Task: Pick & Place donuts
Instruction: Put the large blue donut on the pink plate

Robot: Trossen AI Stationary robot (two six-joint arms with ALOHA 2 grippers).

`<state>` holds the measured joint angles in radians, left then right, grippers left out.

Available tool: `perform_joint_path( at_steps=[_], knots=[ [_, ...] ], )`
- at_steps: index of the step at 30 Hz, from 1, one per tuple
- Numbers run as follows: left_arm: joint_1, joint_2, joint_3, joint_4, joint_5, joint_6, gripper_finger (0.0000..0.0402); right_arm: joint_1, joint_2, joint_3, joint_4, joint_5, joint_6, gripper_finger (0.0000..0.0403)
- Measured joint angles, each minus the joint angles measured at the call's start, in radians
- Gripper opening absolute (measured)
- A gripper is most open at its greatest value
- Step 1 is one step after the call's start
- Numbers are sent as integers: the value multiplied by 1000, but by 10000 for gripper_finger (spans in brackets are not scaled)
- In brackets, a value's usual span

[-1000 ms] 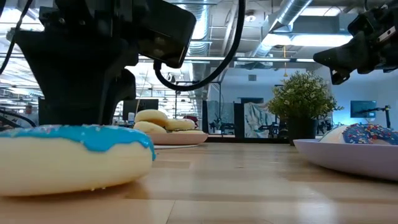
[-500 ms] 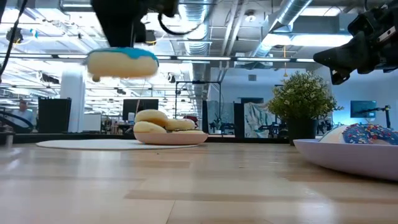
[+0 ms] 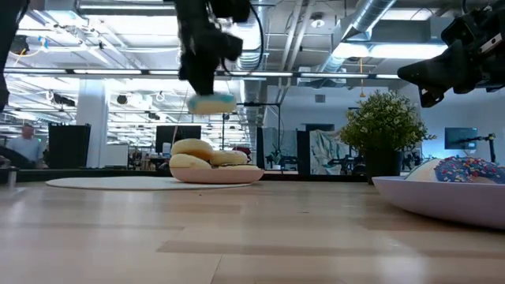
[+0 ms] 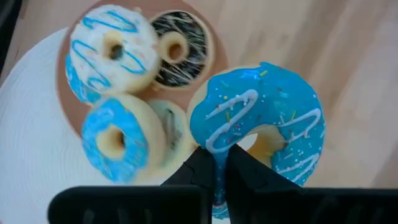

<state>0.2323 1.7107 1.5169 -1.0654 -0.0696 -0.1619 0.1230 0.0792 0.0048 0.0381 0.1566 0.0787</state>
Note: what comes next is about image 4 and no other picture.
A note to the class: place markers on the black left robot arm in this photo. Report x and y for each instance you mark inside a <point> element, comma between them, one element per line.
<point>7,25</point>

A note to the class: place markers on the white donut blue stripes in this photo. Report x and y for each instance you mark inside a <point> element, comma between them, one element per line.
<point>102,71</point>

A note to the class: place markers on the pink plate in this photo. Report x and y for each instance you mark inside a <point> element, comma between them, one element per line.
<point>66,105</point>

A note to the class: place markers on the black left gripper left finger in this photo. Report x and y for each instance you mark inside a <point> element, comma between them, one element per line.
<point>174,202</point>

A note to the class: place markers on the chocolate glazed donut white drizzle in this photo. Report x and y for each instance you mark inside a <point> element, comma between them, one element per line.
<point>192,65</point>

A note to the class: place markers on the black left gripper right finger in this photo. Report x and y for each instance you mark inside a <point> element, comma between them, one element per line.
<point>264,205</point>

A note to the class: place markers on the blue donut white drizzle sprinkles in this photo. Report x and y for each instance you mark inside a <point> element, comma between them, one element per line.
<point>267,96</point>

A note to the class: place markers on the light blue donut grey drizzle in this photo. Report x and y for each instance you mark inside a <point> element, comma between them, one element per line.
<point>174,124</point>

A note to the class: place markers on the white woven round placemat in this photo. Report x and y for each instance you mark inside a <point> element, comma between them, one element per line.
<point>31,140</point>

